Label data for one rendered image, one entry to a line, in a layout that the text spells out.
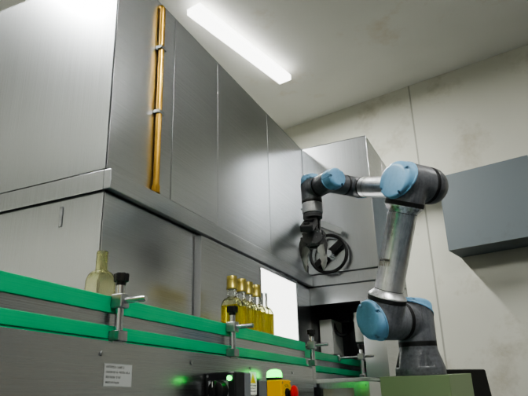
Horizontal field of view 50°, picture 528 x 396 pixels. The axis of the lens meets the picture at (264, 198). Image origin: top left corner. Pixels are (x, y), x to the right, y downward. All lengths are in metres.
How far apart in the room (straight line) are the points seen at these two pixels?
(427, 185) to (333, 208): 1.38
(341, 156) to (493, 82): 2.44
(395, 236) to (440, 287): 3.22
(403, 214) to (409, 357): 0.43
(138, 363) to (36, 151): 0.91
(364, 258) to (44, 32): 1.81
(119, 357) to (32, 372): 0.21
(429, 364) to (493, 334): 2.96
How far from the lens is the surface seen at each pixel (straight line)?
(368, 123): 5.61
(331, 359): 2.61
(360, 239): 2.96
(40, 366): 0.97
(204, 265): 1.96
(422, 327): 1.82
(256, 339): 1.67
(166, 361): 1.24
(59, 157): 1.79
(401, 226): 1.70
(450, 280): 4.89
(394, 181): 1.69
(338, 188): 2.01
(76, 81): 1.88
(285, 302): 2.59
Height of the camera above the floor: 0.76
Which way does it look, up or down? 20 degrees up
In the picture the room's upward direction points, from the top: 2 degrees counter-clockwise
